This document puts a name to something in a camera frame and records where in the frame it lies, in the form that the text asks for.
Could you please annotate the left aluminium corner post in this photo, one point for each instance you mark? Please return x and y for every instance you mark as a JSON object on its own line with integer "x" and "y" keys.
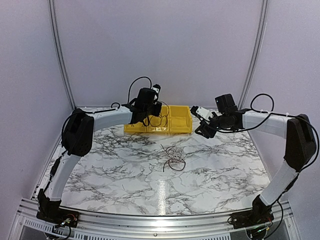
{"x": 59, "y": 53}

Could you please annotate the left yellow bin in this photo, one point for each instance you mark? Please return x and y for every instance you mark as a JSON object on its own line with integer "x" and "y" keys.
{"x": 140, "y": 127}

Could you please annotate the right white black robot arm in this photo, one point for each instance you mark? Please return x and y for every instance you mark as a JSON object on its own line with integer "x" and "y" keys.
{"x": 301, "y": 144}

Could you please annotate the right yellow bin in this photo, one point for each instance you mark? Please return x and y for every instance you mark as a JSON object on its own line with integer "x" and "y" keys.
{"x": 180, "y": 120}

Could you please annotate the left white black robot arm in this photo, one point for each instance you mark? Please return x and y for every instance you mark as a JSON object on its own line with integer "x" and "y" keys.
{"x": 77, "y": 138}

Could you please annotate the aluminium front frame rail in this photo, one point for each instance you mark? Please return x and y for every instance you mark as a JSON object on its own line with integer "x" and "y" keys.
{"x": 106, "y": 226}

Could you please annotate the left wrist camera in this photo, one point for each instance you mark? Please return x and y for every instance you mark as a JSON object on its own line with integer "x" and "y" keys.
{"x": 156, "y": 88}

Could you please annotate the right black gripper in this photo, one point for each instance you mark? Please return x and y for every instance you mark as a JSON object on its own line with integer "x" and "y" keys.
{"x": 207, "y": 132}

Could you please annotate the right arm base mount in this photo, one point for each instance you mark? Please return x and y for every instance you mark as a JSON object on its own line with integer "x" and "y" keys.
{"x": 246, "y": 218}

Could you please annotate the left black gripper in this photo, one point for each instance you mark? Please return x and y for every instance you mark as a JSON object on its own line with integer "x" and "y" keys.
{"x": 156, "y": 112}

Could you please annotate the right aluminium corner post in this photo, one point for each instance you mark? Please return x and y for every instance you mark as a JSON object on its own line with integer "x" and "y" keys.
{"x": 261, "y": 28}

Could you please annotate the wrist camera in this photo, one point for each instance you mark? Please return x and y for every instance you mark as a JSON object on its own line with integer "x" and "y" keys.
{"x": 202, "y": 113}
{"x": 156, "y": 88}

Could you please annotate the middle yellow bin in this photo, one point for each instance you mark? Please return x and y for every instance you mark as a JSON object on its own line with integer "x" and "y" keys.
{"x": 159, "y": 124}

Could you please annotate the aluminium corner post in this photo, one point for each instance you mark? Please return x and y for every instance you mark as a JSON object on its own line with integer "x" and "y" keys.
{"x": 59, "y": 53}
{"x": 261, "y": 28}

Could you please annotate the yellow bin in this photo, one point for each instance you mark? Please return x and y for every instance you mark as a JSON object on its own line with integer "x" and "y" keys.
{"x": 180, "y": 120}
{"x": 159, "y": 124}
{"x": 140, "y": 127}

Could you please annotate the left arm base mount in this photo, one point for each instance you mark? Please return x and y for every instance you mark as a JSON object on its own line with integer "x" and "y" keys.
{"x": 62, "y": 215}

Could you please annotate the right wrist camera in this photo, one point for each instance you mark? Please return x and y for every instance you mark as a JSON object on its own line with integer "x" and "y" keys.
{"x": 202, "y": 113}

